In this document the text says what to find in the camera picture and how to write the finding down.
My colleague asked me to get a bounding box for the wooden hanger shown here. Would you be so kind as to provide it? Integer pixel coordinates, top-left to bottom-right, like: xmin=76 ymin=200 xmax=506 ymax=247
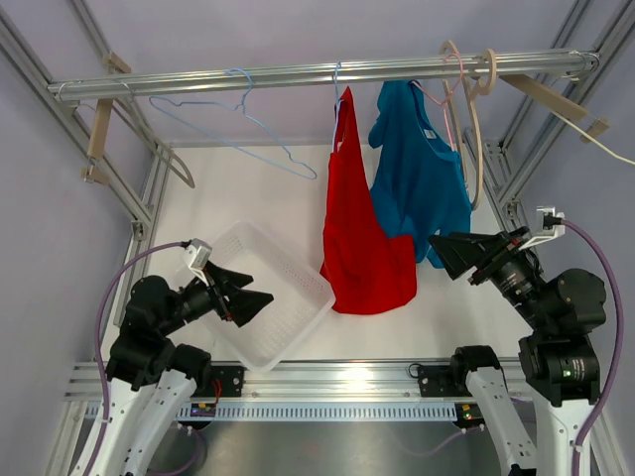
xmin=500 ymin=74 xmax=634 ymax=166
xmin=461 ymin=49 xmax=497 ymax=210
xmin=80 ymin=51 xmax=195 ymax=189

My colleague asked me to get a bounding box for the aluminium front rail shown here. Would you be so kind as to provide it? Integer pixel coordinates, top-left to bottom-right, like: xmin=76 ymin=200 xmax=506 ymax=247
xmin=63 ymin=359 xmax=530 ymax=403

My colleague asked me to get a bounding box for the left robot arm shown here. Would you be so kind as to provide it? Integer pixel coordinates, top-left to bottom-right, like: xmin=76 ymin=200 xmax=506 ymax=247
xmin=71 ymin=262 xmax=274 ymax=475

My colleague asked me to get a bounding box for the wooden hanger left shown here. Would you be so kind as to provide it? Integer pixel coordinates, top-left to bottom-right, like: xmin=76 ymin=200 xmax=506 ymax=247
xmin=80 ymin=51 xmax=195 ymax=189

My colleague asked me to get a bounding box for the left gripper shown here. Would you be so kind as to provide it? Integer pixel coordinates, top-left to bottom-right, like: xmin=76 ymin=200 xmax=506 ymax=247
xmin=159 ymin=260 xmax=273 ymax=335

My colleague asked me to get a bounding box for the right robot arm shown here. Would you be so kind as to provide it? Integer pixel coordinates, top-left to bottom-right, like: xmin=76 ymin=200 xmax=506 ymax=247
xmin=429 ymin=227 xmax=606 ymax=475

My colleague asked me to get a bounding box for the blue t shirt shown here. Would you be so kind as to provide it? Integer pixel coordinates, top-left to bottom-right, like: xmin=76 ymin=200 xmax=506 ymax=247
xmin=368 ymin=80 xmax=472 ymax=269

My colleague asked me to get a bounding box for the blue wire hanger with shirt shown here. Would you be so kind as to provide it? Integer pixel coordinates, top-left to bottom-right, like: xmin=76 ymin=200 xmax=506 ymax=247
xmin=331 ymin=61 xmax=342 ymax=152

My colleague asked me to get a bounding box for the empty blue wire hanger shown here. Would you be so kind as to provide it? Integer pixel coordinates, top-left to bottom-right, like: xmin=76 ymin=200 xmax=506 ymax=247
xmin=148 ymin=67 xmax=318 ymax=180

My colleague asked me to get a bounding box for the white plastic basket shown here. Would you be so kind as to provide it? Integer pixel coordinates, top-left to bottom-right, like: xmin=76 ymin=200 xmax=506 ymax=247
xmin=193 ymin=221 xmax=334 ymax=372

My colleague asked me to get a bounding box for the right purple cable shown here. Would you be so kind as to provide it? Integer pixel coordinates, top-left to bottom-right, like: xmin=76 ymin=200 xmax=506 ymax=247
xmin=563 ymin=219 xmax=624 ymax=476

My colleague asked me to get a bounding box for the pink wire hanger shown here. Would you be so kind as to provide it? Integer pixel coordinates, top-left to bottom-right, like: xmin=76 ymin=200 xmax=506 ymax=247
xmin=409 ymin=53 xmax=471 ymax=189

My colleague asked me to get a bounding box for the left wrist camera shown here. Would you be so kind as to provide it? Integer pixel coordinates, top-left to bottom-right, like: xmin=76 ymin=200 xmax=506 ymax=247
xmin=183 ymin=238 xmax=211 ymax=281

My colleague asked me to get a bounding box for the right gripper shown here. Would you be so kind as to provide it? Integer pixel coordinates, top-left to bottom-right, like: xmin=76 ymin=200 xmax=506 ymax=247
xmin=430 ymin=225 xmax=554 ymax=332

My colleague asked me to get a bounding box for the white slotted cable duct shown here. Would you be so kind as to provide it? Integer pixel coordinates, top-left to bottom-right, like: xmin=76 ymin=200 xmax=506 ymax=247
xmin=175 ymin=402 xmax=458 ymax=422

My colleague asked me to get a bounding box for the metal hanging rail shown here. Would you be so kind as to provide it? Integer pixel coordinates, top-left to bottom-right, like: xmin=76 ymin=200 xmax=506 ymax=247
xmin=48 ymin=50 xmax=600 ymax=102

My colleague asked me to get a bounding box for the red t shirt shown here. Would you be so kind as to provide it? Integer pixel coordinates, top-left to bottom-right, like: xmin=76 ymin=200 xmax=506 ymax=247
xmin=320 ymin=88 xmax=417 ymax=315

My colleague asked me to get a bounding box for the wooden hanger far right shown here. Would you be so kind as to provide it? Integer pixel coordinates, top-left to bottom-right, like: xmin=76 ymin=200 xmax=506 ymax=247
xmin=500 ymin=74 xmax=634 ymax=166

